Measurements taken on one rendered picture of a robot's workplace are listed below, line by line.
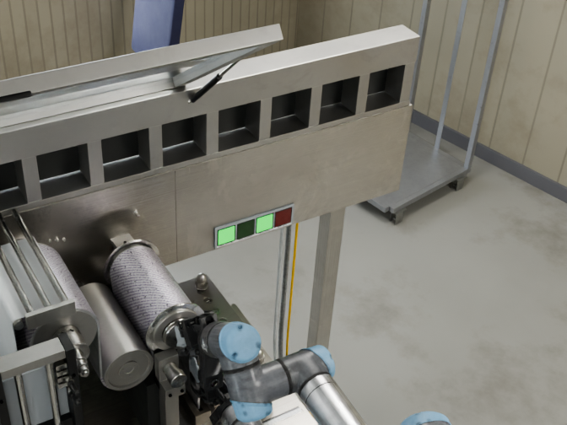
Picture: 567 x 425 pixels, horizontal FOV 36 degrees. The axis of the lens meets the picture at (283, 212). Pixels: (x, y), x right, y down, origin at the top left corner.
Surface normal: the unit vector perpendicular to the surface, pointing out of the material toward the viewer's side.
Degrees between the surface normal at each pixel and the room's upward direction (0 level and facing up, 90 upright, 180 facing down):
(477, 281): 0
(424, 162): 0
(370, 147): 90
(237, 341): 51
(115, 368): 90
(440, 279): 0
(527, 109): 90
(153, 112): 90
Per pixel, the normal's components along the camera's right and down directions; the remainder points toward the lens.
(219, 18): 0.70, 0.46
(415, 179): 0.05, -0.80
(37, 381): 0.51, 0.54
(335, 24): -0.72, 0.39
